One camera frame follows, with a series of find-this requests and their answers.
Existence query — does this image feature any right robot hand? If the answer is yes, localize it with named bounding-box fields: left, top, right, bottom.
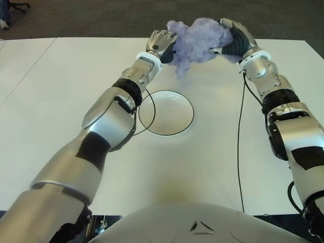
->
left=210, top=18, right=259, bottom=63

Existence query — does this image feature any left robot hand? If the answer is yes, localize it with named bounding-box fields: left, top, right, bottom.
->
left=146, top=29, right=179, bottom=64

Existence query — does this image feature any purple plush doll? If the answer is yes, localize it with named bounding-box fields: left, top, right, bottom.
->
left=166, top=17, right=241, bottom=79

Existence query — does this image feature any white plate black rim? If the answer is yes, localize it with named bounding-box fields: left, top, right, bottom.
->
left=138, top=90, right=195, bottom=136

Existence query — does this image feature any silver robot torso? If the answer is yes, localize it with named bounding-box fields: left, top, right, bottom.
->
left=88, top=201, right=312, bottom=243

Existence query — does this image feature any chrome stand under table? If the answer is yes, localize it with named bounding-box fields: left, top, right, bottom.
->
left=85, top=215, right=125, bottom=238

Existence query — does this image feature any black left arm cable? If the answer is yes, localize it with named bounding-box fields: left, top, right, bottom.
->
left=131, top=88, right=155, bottom=137

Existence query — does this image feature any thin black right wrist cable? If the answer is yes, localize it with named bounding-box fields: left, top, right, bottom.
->
left=236, top=72, right=248, bottom=213

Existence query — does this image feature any thick black right elbow cable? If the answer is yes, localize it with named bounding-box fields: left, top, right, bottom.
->
left=288, top=182, right=304, bottom=211

